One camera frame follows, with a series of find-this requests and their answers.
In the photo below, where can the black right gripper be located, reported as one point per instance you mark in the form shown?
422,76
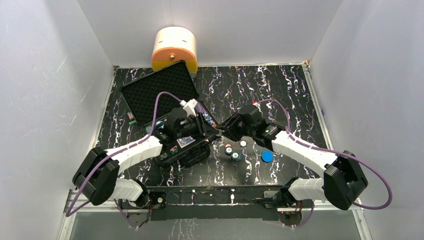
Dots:
231,133

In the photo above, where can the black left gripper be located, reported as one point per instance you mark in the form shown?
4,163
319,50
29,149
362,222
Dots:
201,125

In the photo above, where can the blue poker card deck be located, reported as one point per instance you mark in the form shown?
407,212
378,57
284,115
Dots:
185,141

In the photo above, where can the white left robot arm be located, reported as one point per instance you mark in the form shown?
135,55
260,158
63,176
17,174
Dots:
98,179

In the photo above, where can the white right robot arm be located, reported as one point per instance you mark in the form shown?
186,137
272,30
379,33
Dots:
341,179

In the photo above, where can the black poker set case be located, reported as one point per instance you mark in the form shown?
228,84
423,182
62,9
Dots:
151,98

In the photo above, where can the dark blue chip stack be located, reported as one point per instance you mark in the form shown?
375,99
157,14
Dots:
209,119

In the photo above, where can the purple chip stack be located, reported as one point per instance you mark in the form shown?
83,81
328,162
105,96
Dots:
200,106

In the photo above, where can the red yellow poker chip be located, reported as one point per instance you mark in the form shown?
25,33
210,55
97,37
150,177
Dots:
228,145

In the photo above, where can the blue yellow poker chip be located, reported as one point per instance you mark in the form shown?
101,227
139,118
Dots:
242,143

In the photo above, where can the green blue fifty chip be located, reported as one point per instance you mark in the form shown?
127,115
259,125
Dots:
228,150
236,156

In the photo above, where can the clear acrylic dealer button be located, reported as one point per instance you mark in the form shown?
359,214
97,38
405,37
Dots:
258,150

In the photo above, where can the blue round button chip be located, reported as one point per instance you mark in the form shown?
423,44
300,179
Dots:
267,156

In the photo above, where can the small red green object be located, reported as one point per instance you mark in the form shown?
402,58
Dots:
132,119

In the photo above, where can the white and orange cylinder box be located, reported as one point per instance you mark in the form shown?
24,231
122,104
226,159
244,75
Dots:
173,44

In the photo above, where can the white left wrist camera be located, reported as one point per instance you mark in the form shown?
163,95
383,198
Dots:
189,107

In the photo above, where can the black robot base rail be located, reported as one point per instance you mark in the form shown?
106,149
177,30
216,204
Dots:
265,202

